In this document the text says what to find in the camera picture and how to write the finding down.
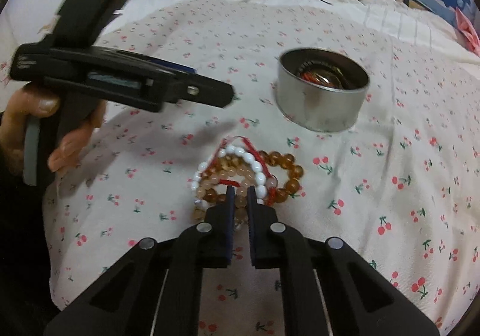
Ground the white bead bracelet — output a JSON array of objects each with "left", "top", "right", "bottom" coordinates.
[{"left": 191, "top": 143, "right": 269, "bottom": 211}]

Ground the red coral bracelet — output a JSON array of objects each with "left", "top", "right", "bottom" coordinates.
[{"left": 298, "top": 68, "right": 339, "bottom": 88}]

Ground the person's left hand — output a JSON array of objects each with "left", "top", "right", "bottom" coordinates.
[{"left": 0, "top": 85, "right": 108, "bottom": 176}]

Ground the round silver metal tin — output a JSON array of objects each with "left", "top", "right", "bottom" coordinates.
[{"left": 275, "top": 48, "right": 370, "bottom": 133}]

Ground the cherry print bed sheet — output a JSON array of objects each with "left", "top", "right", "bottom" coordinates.
[{"left": 44, "top": 0, "right": 479, "bottom": 335}]

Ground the pink cloth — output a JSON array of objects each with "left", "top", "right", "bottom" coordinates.
[{"left": 455, "top": 8, "right": 480, "bottom": 56}]

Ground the amber bead bracelet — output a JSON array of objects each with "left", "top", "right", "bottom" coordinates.
[{"left": 190, "top": 149, "right": 305, "bottom": 227}]

